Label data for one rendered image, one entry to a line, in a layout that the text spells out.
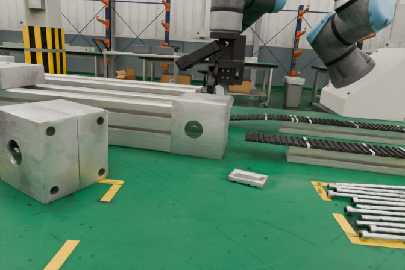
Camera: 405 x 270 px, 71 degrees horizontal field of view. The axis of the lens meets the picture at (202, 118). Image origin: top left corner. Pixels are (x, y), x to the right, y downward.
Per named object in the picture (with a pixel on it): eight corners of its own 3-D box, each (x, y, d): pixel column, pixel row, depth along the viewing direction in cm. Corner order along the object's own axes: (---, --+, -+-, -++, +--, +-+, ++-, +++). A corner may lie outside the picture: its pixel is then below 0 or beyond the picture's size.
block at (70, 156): (122, 172, 41) (122, 107, 39) (44, 205, 32) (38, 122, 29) (79, 155, 46) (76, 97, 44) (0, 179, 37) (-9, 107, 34)
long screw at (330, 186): (328, 191, 39) (329, 184, 39) (325, 188, 40) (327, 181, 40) (407, 198, 39) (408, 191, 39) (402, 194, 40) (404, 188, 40)
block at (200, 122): (228, 138, 60) (232, 93, 57) (221, 160, 48) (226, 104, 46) (187, 134, 61) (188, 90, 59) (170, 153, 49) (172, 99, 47)
